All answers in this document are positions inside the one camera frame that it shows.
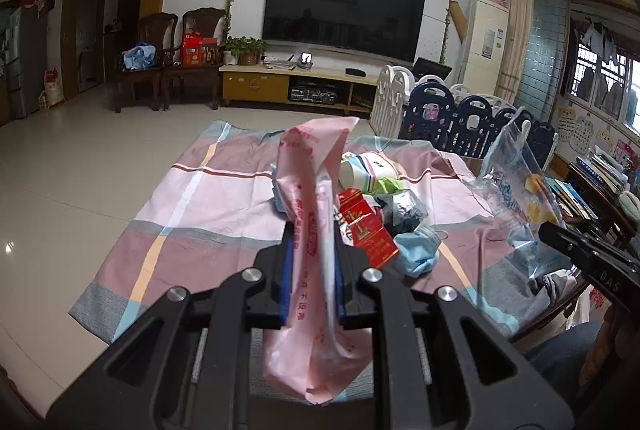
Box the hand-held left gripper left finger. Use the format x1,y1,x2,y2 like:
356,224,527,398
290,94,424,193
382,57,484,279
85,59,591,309
45,224,297,430

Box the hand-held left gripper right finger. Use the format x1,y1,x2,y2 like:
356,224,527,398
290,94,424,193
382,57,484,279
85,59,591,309
334,239,574,430

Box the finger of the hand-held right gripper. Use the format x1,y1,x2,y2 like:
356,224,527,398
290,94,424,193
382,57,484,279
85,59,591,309
538,221,596,272

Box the red cigarette box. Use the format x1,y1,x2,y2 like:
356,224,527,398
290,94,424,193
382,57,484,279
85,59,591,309
337,189,399,271

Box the clear printed plastic bag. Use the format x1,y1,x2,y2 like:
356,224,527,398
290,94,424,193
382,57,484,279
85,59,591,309
462,107,576,281

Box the blue face mask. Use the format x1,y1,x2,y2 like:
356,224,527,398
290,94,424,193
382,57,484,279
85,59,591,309
393,225,442,277

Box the pink plastic bag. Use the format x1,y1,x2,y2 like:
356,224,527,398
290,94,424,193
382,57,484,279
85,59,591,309
262,116,375,407

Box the dark wrapper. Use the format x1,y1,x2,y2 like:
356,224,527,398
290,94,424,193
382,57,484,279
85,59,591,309
380,190,430,236

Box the green wrapper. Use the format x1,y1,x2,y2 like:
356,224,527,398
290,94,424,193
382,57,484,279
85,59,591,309
375,177,407,197

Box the white paper cup blue stripe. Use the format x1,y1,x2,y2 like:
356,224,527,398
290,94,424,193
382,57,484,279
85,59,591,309
340,151,401,197

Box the person's right hand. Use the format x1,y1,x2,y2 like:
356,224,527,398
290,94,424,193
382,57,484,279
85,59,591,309
579,307,640,387

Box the dark wooden side desk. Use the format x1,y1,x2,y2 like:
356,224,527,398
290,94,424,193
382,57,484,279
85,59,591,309
550,152,640,243

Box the dark wooden table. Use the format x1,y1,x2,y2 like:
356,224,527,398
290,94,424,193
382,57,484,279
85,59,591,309
509,277,592,344

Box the pile of books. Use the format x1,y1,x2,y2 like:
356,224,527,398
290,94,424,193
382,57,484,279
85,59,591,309
545,149,632,231

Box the person's leg in jeans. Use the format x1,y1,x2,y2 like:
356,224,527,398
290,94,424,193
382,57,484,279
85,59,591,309
520,320,607,397

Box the pink plaid cloth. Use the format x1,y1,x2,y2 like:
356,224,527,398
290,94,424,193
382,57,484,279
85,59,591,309
68,119,576,403

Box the barred window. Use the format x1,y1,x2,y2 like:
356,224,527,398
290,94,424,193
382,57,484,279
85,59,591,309
565,0,640,132

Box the white and navy play fence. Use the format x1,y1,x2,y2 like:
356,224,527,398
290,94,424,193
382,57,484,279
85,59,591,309
370,65,560,167

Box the black stereo amplifier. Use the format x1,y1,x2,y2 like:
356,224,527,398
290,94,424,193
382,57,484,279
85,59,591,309
290,80,337,104

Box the yellow wooden television cabinet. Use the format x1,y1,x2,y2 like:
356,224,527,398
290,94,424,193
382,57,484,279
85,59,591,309
220,62,382,116

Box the white standing air conditioner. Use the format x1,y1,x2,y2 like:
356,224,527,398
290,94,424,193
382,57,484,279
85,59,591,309
459,0,511,99

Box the black laptop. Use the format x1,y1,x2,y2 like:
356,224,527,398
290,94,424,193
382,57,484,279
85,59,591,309
412,57,453,81

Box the beige curtain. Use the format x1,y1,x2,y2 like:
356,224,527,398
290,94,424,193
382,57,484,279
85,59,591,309
497,0,536,104

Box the green potted plant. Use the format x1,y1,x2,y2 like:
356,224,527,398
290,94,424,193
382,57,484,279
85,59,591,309
223,36,268,66

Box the red gift box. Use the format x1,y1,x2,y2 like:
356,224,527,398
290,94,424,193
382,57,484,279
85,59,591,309
181,32,219,69

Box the blue crumpled cloth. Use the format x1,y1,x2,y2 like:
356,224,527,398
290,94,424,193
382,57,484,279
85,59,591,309
122,42,159,72

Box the dark wooden armchair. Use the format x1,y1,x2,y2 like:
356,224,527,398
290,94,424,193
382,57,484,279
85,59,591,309
114,12,179,114
160,7,227,111

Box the large black television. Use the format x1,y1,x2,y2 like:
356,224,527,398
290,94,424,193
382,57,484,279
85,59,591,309
262,0,427,65

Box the white shopping bag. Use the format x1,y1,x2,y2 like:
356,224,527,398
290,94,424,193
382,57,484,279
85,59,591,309
40,69,66,109

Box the silver refrigerator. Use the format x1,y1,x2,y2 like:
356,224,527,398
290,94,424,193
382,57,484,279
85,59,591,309
0,7,42,119

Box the wall learning charts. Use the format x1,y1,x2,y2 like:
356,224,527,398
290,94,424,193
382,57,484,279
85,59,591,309
556,107,595,142

